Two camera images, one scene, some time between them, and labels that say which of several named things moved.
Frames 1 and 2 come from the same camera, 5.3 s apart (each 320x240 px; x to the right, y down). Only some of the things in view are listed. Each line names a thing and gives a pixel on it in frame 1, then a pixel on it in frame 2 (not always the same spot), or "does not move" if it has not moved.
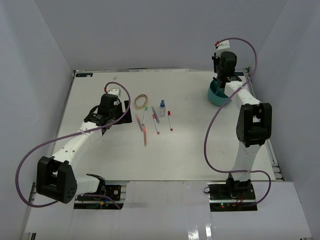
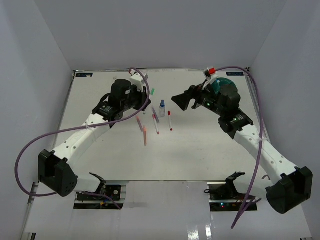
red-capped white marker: x=169 y=113 does not move
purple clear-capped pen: x=156 y=116 does not move
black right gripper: x=216 y=60 to x=183 y=100
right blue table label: x=238 y=74 does not move
